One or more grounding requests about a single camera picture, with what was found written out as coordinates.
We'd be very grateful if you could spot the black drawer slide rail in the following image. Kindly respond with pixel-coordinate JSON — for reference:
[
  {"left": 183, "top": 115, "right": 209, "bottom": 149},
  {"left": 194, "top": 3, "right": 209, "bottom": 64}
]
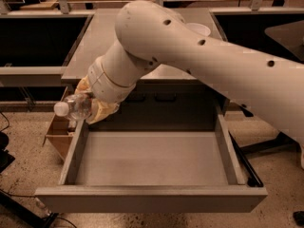
[{"left": 229, "top": 134, "right": 264, "bottom": 187}]

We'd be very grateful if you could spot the open grey top drawer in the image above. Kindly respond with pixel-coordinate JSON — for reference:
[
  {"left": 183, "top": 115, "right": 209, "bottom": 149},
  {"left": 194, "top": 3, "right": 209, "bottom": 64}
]
[{"left": 35, "top": 113, "right": 267, "bottom": 213}]

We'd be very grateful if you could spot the black left drawer handle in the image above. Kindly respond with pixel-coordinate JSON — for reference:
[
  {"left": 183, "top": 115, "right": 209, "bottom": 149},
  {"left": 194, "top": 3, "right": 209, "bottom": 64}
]
[{"left": 125, "top": 93, "right": 146, "bottom": 103}]

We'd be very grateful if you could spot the black floor cable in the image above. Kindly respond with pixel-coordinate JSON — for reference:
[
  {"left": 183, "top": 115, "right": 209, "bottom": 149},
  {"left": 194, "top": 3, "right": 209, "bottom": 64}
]
[{"left": 0, "top": 110, "right": 11, "bottom": 133}]

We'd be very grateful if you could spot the clear plastic water bottle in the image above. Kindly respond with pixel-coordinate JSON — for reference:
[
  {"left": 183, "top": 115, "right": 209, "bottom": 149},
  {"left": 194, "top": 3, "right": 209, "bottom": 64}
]
[{"left": 54, "top": 93, "right": 92, "bottom": 121}]

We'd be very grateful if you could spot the white ceramic bowl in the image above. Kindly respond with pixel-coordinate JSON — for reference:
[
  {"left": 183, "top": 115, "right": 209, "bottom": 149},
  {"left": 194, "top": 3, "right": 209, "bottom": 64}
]
[{"left": 186, "top": 23, "right": 211, "bottom": 37}]

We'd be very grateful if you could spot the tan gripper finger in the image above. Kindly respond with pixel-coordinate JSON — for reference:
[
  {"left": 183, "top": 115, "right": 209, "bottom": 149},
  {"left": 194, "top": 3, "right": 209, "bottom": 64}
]
[
  {"left": 74, "top": 76, "right": 91, "bottom": 95},
  {"left": 85, "top": 99, "right": 120, "bottom": 124}
]

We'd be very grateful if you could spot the black round table top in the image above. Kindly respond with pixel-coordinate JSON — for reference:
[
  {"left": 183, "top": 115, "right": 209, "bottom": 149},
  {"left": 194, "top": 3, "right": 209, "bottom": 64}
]
[{"left": 265, "top": 20, "right": 304, "bottom": 62}]

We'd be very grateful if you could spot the black stand leg right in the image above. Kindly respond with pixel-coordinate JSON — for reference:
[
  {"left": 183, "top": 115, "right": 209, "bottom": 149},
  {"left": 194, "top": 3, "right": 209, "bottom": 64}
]
[{"left": 241, "top": 132, "right": 299, "bottom": 154}]

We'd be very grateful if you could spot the black drawer handle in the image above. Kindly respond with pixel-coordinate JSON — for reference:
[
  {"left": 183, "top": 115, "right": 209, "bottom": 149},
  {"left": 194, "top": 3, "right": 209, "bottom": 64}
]
[
  {"left": 125, "top": 93, "right": 146, "bottom": 103},
  {"left": 154, "top": 93, "right": 177, "bottom": 103}
]

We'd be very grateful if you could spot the black stand base left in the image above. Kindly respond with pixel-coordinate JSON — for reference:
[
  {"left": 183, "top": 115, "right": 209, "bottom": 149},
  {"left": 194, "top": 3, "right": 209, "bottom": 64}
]
[{"left": 0, "top": 132, "right": 58, "bottom": 228}]

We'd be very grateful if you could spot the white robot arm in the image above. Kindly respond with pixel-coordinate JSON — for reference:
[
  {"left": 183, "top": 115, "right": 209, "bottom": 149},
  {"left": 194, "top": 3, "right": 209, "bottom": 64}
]
[{"left": 76, "top": 0, "right": 304, "bottom": 144}]

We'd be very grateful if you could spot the grey cabinet with top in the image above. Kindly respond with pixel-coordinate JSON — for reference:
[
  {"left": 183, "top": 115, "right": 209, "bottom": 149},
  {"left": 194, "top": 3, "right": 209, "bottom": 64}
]
[{"left": 66, "top": 9, "right": 231, "bottom": 132}]

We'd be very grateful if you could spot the black right drawer handle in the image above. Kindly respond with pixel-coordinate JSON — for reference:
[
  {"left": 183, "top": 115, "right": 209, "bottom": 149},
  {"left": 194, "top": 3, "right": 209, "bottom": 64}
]
[{"left": 154, "top": 93, "right": 177, "bottom": 103}]

